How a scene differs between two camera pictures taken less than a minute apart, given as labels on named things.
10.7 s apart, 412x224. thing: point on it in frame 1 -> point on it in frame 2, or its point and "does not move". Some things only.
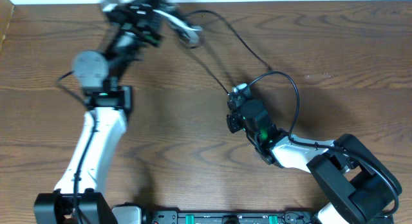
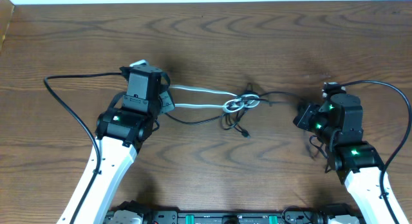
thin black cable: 233,30 -> 223,115
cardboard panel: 6,13 does not move
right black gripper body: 234,112 -> 306,114
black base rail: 231,217 does not move
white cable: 192,32 -> 238,103
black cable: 192,38 -> 232,119
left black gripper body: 149,17 -> 166,101
